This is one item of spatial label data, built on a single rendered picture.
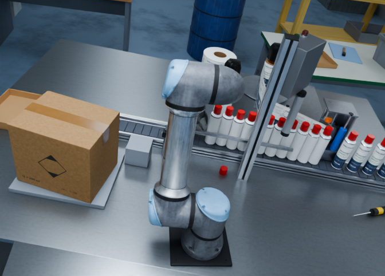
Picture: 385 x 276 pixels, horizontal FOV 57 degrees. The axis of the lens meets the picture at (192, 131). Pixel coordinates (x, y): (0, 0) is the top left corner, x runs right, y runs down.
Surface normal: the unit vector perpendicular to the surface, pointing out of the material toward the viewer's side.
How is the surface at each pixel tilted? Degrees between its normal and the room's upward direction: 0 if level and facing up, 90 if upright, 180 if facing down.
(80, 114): 0
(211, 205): 8
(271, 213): 0
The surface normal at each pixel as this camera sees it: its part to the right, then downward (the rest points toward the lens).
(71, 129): 0.16, -0.78
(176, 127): -0.41, 0.24
